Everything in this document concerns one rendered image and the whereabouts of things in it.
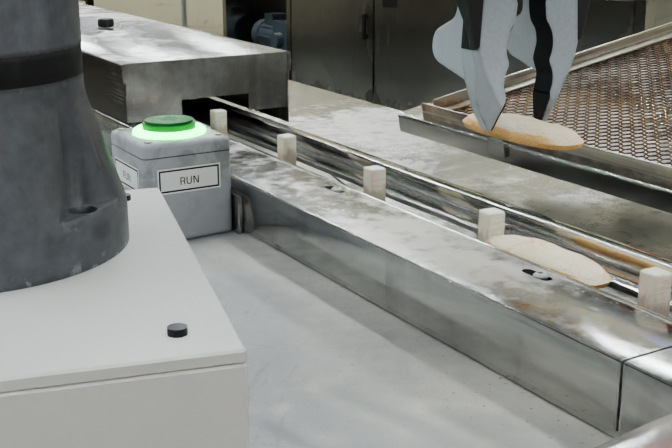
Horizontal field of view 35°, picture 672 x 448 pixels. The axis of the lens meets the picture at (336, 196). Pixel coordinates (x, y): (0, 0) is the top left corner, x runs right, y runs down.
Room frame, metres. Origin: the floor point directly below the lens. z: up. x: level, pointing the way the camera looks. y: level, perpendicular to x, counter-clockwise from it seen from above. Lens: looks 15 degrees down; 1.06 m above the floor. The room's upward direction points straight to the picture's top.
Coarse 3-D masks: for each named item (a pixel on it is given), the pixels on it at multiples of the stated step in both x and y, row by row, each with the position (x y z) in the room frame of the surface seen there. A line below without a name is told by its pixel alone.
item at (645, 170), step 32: (640, 32) 1.03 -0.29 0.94; (576, 64) 0.98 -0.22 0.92; (608, 64) 0.98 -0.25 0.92; (640, 64) 0.96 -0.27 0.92; (448, 96) 0.91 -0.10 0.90; (512, 96) 0.93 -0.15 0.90; (576, 96) 0.89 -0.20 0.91; (640, 96) 0.87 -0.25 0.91; (576, 128) 0.81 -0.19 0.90; (576, 160) 0.74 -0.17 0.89; (608, 160) 0.71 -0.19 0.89; (640, 160) 0.68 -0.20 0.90
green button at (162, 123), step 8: (144, 120) 0.79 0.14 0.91; (152, 120) 0.79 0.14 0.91; (160, 120) 0.79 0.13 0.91; (168, 120) 0.79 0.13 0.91; (176, 120) 0.79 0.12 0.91; (184, 120) 0.79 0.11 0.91; (192, 120) 0.79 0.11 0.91; (144, 128) 0.78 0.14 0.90; (152, 128) 0.78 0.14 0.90; (160, 128) 0.78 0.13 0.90; (168, 128) 0.78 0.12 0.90; (176, 128) 0.78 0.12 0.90; (184, 128) 0.78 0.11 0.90; (192, 128) 0.79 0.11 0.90
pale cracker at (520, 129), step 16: (480, 128) 0.66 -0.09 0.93; (496, 128) 0.65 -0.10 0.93; (512, 128) 0.64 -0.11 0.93; (528, 128) 0.64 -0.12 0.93; (544, 128) 0.63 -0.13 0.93; (560, 128) 0.63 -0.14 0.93; (528, 144) 0.63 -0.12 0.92; (544, 144) 0.62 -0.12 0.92; (560, 144) 0.61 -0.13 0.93; (576, 144) 0.62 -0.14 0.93
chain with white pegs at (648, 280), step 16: (224, 112) 1.03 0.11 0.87; (224, 128) 1.02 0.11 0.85; (288, 144) 0.90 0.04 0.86; (288, 160) 0.90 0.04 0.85; (368, 176) 0.78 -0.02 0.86; (384, 176) 0.79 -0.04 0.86; (368, 192) 0.78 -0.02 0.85; (384, 192) 0.79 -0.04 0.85; (480, 224) 0.67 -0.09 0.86; (496, 224) 0.66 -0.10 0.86; (480, 240) 0.67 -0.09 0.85; (640, 272) 0.55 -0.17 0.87; (656, 272) 0.55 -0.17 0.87; (640, 288) 0.55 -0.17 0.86; (656, 288) 0.54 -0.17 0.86; (640, 304) 0.55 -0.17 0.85; (656, 304) 0.54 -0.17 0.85
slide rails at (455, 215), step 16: (192, 112) 1.12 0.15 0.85; (240, 128) 1.04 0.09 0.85; (256, 144) 0.98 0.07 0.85; (272, 144) 0.96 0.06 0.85; (304, 160) 0.90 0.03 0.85; (320, 160) 0.90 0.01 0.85; (336, 176) 0.85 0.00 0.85; (352, 176) 0.84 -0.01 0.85; (400, 192) 0.79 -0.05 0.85; (416, 192) 0.79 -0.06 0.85; (416, 208) 0.76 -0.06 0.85; (432, 208) 0.74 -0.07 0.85; (448, 208) 0.74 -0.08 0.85; (464, 224) 0.71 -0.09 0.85; (544, 240) 0.67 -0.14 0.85; (608, 272) 0.60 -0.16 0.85; (624, 272) 0.60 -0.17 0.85; (624, 288) 0.58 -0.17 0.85
